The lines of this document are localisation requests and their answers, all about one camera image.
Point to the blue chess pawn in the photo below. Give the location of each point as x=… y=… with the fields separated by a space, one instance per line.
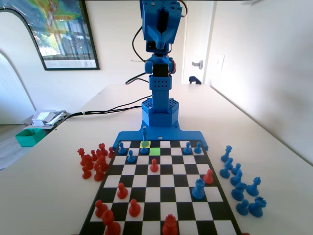
x=187 y=148
x=131 y=157
x=144 y=150
x=121 y=148
x=242 y=208
x=236 y=169
x=197 y=148

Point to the black white chessboard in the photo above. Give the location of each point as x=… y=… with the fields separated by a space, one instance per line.
x=166 y=193

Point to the black framed map poster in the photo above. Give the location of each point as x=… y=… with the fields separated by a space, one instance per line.
x=66 y=36

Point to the green plastic box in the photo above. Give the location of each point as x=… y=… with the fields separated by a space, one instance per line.
x=27 y=138

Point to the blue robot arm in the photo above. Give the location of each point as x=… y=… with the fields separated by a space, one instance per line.
x=160 y=98

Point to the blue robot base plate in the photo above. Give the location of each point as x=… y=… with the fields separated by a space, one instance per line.
x=171 y=135

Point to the red chess pawn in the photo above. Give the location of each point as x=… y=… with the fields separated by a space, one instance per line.
x=121 y=192
x=134 y=209
x=100 y=209
x=94 y=155
x=208 y=177
x=111 y=152
x=153 y=166

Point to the red chess rook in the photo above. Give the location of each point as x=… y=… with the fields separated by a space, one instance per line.
x=103 y=149

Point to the white arched furniture panel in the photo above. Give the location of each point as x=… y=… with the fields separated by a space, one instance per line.
x=14 y=73

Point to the cardboard box with papers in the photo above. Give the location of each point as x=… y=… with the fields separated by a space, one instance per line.
x=46 y=117

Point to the white door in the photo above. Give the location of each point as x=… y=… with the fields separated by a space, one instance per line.
x=195 y=36

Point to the red chess bishop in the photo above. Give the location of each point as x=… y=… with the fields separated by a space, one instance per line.
x=110 y=224

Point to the blue chess bishop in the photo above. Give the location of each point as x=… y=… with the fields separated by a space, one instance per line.
x=225 y=170
x=236 y=178

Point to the blue table clamp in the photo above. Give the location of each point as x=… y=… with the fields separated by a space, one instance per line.
x=194 y=80

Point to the white light switch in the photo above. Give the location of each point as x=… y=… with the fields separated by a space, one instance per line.
x=219 y=62

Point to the blue chess rook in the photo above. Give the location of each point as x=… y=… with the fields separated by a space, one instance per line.
x=257 y=207
x=198 y=189

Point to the red piece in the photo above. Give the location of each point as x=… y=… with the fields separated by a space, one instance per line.
x=170 y=226

